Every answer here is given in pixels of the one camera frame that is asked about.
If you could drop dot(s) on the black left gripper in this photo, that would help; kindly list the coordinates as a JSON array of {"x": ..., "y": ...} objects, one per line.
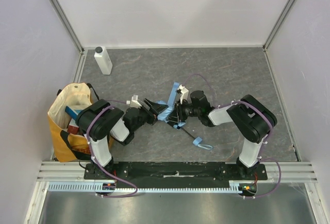
[{"x": 150, "y": 112}]

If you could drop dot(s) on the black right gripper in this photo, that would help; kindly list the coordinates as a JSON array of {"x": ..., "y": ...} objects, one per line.
[{"x": 178, "y": 113}]

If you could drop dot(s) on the light blue folding umbrella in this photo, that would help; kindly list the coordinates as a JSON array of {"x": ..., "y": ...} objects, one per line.
[{"x": 165, "y": 113}]

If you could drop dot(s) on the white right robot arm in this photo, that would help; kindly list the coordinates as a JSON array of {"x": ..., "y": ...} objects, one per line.
[{"x": 253, "y": 120}]

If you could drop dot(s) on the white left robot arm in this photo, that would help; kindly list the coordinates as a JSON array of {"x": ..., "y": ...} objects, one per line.
[{"x": 100, "y": 120}]

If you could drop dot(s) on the white plastic bottle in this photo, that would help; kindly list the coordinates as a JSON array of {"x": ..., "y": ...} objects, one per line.
[{"x": 103, "y": 60}]

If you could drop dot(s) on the blue book in bag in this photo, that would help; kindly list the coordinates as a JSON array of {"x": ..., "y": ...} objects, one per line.
[{"x": 73, "y": 111}]

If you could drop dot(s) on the red box in bag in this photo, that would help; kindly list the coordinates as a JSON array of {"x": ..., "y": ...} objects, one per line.
[{"x": 72, "y": 127}]

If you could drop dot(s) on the yellow canvas tote bag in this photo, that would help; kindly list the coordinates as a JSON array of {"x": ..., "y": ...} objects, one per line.
[{"x": 69, "y": 147}]

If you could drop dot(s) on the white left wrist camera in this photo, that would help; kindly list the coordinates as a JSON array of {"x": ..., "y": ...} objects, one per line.
[{"x": 134, "y": 102}]

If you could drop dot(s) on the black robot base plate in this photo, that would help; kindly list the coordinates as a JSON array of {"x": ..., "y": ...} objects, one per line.
[{"x": 134, "y": 171}]

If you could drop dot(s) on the left aluminium corner post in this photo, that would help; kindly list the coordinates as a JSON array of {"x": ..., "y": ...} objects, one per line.
[{"x": 67, "y": 25}]

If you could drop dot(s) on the aluminium corner post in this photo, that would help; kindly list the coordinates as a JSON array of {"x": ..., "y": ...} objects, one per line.
[
  {"x": 67, "y": 25},
  {"x": 279, "y": 22}
]

